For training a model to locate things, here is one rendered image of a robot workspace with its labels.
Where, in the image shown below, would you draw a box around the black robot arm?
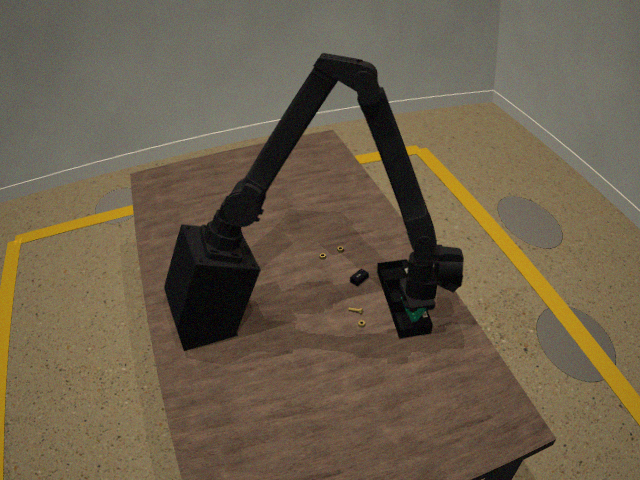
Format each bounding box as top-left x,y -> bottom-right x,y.
200,53 -> 464,301

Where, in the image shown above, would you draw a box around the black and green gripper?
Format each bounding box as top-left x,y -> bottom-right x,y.
399,273 -> 435,322

